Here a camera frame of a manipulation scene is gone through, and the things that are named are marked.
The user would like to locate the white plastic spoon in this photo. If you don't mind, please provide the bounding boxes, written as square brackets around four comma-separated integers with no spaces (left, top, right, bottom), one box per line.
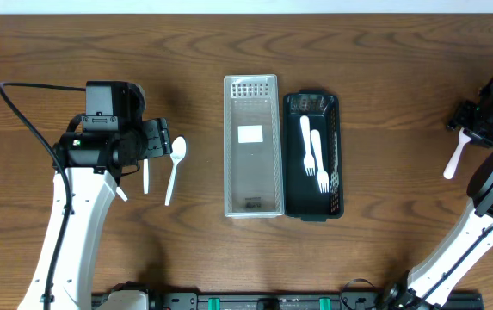
[164,136,187,206]
[443,128,471,180]
[116,187,128,202]
[143,158,150,195]

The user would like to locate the white plastic fork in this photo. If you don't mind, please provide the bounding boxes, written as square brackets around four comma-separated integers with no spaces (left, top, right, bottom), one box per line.
[310,129,330,194]
[299,115,315,177]

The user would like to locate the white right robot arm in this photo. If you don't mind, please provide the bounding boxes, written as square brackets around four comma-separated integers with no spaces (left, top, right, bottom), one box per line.
[375,77,493,309]

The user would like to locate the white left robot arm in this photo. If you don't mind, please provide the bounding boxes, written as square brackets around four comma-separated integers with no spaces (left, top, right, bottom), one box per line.
[19,81,172,309]

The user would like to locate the clear plastic basket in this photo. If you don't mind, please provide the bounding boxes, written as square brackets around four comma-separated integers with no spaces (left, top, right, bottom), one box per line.
[224,74,284,219]

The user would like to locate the dark green plastic basket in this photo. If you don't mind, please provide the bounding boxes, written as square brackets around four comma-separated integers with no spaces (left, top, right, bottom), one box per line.
[282,90,344,221]

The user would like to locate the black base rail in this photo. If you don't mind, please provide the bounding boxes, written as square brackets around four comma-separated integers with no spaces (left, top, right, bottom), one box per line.
[90,279,484,310]

